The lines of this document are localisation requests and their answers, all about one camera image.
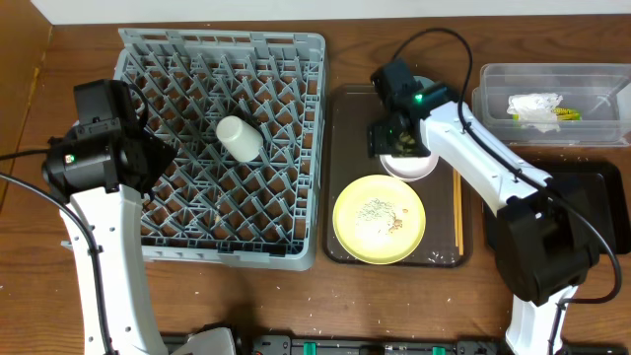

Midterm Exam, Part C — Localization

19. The white napkin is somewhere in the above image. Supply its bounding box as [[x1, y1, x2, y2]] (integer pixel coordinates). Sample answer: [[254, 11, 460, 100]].
[[507, 93, 563, 133]]

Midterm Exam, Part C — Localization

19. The white cup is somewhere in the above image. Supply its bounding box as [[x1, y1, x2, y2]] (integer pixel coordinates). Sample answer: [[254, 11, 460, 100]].
[[216, 115, 263, 163]]

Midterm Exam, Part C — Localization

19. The yellow green snack wrapper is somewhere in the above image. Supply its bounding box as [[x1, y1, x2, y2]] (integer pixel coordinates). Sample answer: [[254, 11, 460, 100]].
[[511, 106, 583, 122]]

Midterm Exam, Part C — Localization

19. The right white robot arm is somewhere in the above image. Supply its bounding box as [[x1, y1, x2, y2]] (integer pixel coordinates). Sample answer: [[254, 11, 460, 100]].
[[368, 59, 599, 354]]

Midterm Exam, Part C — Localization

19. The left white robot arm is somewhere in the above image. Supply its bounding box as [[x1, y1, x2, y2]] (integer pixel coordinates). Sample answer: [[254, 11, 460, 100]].
[[41, 79, 176, 354]]

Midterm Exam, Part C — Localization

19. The grey dishwasher rack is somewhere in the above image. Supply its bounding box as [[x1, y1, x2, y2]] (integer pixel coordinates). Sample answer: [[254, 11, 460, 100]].
[[114, 28, 328, 271]]

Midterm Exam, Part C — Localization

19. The light blue bowl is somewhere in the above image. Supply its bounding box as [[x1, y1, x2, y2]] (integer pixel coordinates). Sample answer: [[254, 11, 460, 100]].
[[414, 76, 435, 93]]

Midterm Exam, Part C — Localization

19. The right wooden chopstick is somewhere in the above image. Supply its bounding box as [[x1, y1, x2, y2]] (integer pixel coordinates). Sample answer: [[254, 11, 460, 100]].
[[454, 171, 464, 256]]

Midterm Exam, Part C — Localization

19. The clear plastic bin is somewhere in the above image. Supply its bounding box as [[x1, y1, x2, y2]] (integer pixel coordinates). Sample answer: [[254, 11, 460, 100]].
[[472, 63, 630, 147]]

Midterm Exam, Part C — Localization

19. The yellow plate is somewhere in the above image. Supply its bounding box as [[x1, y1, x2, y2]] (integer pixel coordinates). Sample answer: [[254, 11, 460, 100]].
[[332, 175, 427, 265]]

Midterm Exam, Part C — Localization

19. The dark brown serving tray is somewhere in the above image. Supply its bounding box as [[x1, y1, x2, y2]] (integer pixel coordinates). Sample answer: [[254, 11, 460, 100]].
[[324, 85, 472, 268]]

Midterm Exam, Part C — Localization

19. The black tray bin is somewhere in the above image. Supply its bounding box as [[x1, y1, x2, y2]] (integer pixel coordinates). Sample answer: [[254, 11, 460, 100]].
[[482, 158, 631, 255]]

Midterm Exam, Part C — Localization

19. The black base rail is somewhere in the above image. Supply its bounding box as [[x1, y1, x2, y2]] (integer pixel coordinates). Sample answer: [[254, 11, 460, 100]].
[[162, 323, 630, 355]]

